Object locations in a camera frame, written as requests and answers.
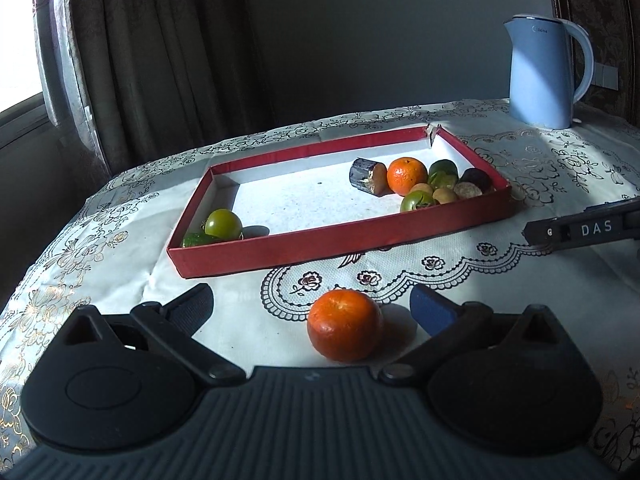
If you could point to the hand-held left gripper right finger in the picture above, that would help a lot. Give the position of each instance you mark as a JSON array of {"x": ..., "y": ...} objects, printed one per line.
[{"x": 432, "y": 310}]

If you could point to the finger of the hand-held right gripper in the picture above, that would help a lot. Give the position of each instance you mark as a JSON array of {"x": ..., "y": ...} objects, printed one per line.
[
  {"x": 615, "y": 207},
  {"x": 565, "y": 235}
]

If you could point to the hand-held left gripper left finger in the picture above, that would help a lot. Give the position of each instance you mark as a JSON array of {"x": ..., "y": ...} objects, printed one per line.
[{"x": 192, "y": 305}]

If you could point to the green cucumber piece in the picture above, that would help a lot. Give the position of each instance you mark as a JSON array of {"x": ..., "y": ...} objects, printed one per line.
[{"x": 197, "y": 240}]

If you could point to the large green tomato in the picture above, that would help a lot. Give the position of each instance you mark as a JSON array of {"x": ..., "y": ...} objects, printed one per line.
[{"x": 223, "y": 223}]

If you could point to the large orange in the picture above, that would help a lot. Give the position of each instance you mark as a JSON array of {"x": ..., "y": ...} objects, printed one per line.
[{"x": 345, "y": 325}]

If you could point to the small green tomato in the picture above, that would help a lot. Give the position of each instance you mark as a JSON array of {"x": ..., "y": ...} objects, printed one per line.
[
  {"x": 416, "y": 203},
  {"x": 443, "y": 170}
]

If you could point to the red cardboard tray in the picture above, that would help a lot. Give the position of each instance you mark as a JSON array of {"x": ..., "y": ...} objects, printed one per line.
[{"x": 300, "y": 252}]

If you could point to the small orange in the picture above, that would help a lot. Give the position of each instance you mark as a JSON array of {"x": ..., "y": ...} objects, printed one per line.
[{"x": 406, "y": 176}]

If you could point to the white floral tablecloth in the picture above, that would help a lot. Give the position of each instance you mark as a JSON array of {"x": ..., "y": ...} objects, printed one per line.
[{"x": 100, "y": 240}]

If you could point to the light blue electric kettle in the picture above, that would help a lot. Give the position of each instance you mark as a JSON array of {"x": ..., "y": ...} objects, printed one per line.
[{"x": 540, "y": 80}]

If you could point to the dark wooden chair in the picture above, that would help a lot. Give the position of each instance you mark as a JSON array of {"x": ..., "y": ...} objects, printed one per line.
[{"x": 600, "y": 10}]

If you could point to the brown curtain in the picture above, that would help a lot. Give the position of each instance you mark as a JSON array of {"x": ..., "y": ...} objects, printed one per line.
[{"x": 150, "y": 50}]

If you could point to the window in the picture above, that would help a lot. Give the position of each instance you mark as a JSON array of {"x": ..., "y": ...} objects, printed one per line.
[{"x": 20, "y": 35}]

